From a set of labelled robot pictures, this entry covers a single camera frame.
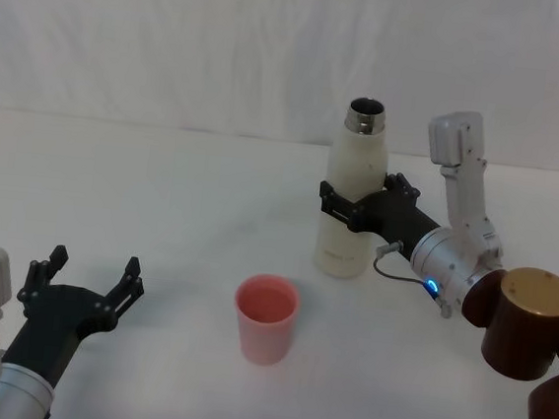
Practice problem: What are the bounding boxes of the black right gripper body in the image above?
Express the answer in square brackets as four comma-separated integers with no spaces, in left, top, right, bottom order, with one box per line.
[346,184,446,261]

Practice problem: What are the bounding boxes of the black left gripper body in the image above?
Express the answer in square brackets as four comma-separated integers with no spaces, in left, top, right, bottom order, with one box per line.
[0,279,123,393]

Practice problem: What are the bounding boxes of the white table cloth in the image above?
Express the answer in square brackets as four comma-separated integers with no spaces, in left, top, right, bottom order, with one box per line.
[0,106,559,419]

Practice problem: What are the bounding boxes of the white curtain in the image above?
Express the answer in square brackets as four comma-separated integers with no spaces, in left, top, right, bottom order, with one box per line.
[0,0,559,172]

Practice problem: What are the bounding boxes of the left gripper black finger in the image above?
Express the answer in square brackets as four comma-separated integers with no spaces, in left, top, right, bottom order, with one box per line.
[100,253,150,329]
[16,241,71,308]

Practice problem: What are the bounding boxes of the pink plastic cup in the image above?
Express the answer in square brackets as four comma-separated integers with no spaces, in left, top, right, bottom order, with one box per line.
[227,270,303,371]

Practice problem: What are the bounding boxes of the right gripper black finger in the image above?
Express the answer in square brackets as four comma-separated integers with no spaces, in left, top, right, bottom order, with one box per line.
[380,170,423,209]
[314,178,362,231]

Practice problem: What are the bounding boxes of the cream vacuum bottle steel neck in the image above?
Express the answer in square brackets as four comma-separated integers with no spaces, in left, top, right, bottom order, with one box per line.
[312,94,396,283]

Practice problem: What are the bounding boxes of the thin dark cable silver plug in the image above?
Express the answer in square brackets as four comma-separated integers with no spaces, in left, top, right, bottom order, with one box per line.
[370,238,432,287]

